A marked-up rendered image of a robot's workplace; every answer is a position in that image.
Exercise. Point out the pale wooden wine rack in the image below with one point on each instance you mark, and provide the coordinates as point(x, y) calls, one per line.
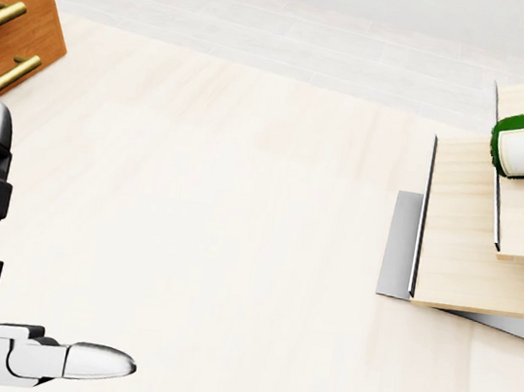
point(458, 235)

